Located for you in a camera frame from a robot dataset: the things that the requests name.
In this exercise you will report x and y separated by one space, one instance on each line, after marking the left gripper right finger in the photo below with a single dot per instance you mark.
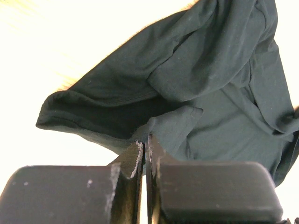
208 192

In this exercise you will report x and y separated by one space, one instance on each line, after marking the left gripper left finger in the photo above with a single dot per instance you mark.
76 194

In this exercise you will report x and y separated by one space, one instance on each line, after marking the black t shirt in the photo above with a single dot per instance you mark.
207 82

